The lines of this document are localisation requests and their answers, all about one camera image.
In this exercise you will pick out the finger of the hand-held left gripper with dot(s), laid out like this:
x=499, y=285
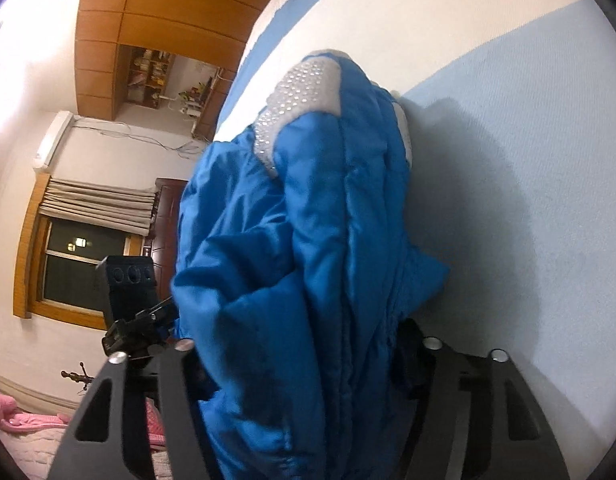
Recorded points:
x=160, y=322

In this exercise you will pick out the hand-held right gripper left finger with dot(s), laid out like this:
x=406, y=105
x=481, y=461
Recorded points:
x=175, y=385

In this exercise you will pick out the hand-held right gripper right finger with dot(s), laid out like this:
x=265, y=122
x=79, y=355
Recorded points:
x=440, y=385

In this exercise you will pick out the blue padded jacket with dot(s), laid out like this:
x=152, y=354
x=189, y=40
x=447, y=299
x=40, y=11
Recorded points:
x=298, y=260

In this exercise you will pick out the wooden framed window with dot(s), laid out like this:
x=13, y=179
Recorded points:
x=72, y=270

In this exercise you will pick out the dark wooden door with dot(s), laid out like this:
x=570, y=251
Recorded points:
x=166, y=240

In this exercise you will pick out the beige folded curtain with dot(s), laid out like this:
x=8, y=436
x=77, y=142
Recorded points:
x=97, y=205

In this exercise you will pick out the dark wooden stand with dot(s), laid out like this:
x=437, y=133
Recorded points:
x=77, y=376

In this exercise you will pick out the pink fuzzy cloth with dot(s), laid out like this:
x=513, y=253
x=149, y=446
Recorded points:
x=22, y=412

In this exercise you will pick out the pink quilted bedding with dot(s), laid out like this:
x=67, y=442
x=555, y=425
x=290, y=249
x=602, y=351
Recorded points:
x=27, y=452

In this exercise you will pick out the white air conditioner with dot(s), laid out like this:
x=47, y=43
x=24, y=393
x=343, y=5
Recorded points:
x=51, y=140

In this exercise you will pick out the potted plants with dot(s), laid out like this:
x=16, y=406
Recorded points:
x=195, y=95

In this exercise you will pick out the shelf with small things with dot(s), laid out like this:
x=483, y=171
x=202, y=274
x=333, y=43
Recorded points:
x=148, y=77

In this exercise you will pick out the blue white striped bed sheet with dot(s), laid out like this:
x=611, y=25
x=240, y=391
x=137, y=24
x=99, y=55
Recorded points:
x=488, y=160

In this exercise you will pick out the wooden wardrobe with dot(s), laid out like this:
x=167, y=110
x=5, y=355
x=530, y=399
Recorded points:
x=162, y=15

